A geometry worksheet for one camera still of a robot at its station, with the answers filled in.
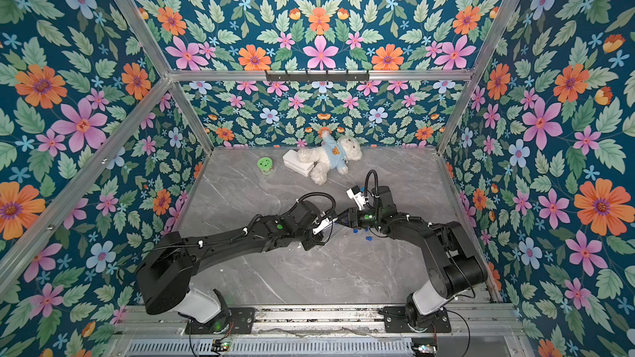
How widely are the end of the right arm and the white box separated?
0.36 m

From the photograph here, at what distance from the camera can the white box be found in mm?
1076

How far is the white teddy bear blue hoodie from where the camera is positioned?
1055mm

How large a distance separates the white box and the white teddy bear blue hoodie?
0.04ft

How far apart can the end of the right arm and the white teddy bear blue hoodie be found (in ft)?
0.94

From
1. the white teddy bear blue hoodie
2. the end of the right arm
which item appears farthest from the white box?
the end of the right arm

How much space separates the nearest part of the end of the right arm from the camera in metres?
0.73

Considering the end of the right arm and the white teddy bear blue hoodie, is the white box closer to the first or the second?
the white teddy bear blue hoodie
